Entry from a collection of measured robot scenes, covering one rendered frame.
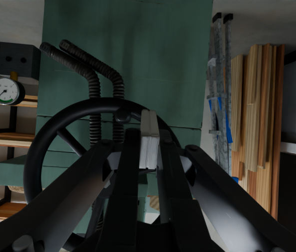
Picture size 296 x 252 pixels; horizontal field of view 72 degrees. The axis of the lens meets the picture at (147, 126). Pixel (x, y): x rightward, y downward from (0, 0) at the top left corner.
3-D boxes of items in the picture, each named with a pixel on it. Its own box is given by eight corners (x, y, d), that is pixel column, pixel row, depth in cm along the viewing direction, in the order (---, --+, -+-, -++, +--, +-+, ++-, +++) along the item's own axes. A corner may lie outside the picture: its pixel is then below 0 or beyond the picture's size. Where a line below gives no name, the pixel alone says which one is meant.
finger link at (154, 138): (150, 135, 15) (160, 136, 15) (149, 109, 22) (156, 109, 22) (146, 169, 16) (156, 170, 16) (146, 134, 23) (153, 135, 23)
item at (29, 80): (32, 44, 48) (30, 77, 49) (54, 59, 61) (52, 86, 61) (-4, 40, 48) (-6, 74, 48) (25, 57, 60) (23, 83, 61)
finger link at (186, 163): (160, 155, 14) (203, 158, 14) (156, 128, 19) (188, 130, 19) (158, 174, 14) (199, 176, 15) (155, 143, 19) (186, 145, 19)
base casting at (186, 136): (203, 129, 55) (201, 162, 55) (170, 125, 112) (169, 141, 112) (34, 115, 53) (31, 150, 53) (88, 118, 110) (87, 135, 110)
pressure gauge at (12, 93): (20, 70, 46) (17, 106, 46) (29, 74, 50) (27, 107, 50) (-9, 67, 46) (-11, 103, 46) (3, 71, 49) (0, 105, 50)
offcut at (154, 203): (150, 191, 58) (149, 206, 58) (162, 196, 55) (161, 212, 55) (159, 189, 60) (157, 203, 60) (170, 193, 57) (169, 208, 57)
